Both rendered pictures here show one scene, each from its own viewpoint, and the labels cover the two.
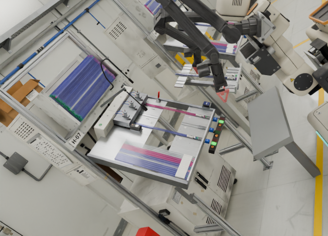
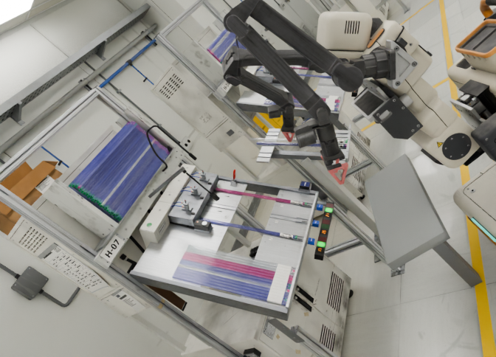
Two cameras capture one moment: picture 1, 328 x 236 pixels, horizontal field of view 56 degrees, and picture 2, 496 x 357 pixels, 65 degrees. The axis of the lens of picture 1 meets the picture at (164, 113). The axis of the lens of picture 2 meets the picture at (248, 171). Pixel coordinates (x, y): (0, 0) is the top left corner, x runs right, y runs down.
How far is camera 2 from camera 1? 32 cm
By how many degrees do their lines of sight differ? 4
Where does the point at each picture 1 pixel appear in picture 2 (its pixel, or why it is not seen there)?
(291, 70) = (438, 130)
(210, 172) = (315, 285)
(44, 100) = (61, 193)
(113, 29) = (165, 85)
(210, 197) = (318, 323)
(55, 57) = (86, 127)
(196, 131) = (294, 226)
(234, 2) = (347, 28)
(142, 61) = (208, 127)
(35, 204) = (60, 342)
